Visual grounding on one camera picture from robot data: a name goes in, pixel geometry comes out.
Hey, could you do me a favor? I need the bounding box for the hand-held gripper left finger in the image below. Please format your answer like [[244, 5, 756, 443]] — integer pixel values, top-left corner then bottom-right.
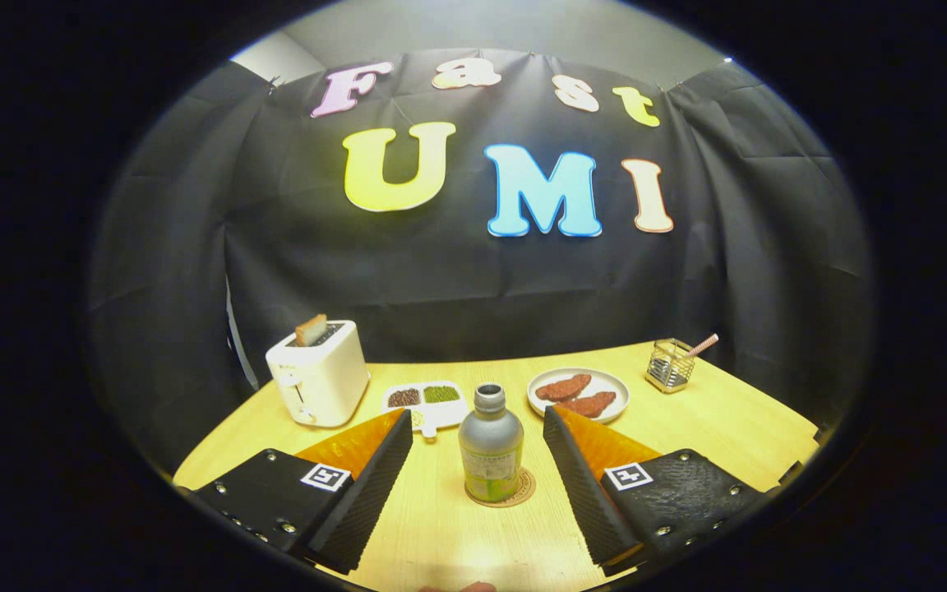
[[190, 409, 414, 575]]

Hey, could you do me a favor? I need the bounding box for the white divided bean dish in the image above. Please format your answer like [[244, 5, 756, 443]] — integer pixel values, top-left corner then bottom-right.
[[381, 381, 470, 439]]

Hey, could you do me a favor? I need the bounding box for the toast slice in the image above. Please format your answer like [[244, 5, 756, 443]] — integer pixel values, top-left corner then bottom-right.
[[294, 313, 329, 347]]

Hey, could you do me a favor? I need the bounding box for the wooden table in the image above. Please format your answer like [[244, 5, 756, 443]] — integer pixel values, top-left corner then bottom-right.
[[173, 341, 820, 592]]

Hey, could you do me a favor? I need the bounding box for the black backdrop cloth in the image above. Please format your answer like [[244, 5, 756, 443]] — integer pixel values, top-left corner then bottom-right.
[[87, 49, 877, 474]]

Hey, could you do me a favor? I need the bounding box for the red-brown meat slice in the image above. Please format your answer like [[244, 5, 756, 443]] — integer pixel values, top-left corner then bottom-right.
[[560, 391, 617, 419], [534, 373, 593, 402]]

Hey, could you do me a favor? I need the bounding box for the round cork coaster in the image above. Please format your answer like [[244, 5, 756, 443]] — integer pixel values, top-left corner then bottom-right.
[[465, 467, 537, 508]]

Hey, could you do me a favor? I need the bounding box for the silver green juice bottle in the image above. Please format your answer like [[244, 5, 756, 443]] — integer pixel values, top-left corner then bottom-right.
[[459, 383, 525, 504]]

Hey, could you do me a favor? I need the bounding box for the wire mesh holder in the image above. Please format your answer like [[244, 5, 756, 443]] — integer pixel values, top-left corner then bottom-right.
[[645, 338, 696, 394]]

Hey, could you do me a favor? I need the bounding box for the white toaster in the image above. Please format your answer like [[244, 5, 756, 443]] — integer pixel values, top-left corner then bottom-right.
[[266, 320, 371, 428]]

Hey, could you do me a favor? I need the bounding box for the white round plate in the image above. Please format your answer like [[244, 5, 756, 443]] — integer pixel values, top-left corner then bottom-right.
[[527, 368, 631, 424]]

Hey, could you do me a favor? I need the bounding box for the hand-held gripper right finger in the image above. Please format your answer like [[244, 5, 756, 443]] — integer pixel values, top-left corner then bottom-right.
[[543, 405, 770, 576]]

